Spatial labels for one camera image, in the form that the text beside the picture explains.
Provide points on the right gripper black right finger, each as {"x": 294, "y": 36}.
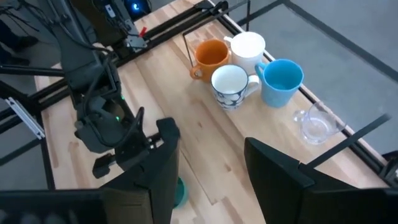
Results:
{"x": 276, "y": 180}

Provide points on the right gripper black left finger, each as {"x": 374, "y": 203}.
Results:
{"x": 161, "y": 174}

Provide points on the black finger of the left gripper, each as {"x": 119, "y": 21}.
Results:
{"x": 104, "y": 166}

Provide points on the green plastic cup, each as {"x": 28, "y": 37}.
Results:
{"x": 182, "y": 193}

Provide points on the clear glass mug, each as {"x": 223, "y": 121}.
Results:
{"x": 317, "y": 127}

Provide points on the light blue plastic mug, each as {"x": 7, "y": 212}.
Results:
{"x": 280, "y": 81}

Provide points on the orange plastic mug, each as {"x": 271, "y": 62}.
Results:
{"x": 211, "y": 54}

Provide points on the plain white mug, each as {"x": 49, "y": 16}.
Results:
{"x": 247, "y": 46}

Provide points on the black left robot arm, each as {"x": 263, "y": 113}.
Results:
{"x": 81, "y": 68}

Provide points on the wooden shelf board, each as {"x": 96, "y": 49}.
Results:
{"x": 264, "y": 124}

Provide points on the silver aluminium bar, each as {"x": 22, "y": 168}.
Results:
{"x": 26, "y": 119}

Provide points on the red tag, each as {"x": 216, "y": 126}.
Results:
{"x": 142, "y": 31}

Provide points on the black device with blue light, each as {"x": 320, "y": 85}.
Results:
{"x": 136, "y": 7}

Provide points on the wooden shelf with black frame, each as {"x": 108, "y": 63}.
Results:
{"x": 348, "y": 141}

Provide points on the silver corner bracket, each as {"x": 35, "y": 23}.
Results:
{"x": 135, "y": 42}

